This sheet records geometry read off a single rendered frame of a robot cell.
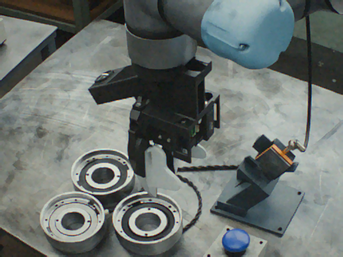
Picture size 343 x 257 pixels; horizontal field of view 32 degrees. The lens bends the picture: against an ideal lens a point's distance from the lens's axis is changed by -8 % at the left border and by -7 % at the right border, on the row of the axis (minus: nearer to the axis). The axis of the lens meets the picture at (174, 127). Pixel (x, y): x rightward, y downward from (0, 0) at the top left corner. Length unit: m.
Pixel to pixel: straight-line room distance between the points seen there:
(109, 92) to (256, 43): 0.27
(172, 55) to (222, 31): 0.13
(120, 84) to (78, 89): 0.53
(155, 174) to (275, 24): 0.31
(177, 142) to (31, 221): 0.38
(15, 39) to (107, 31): 0.37
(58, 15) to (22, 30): 0.92
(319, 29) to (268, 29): 2.05
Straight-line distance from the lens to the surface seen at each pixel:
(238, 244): 0.85
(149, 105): 0.71
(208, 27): 0.53
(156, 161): 0.75
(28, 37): 1.69
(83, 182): 1.02
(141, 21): 0.62
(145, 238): 0.92
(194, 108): 0.68
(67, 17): 2.61
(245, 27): 0.51
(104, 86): 0.75
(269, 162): 0.91
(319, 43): 2.61
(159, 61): 0.65
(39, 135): 1.16
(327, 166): 1.07
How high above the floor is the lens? 1.55
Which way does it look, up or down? 42 degrees down
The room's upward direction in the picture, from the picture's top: 4 degrees counter-clockwise
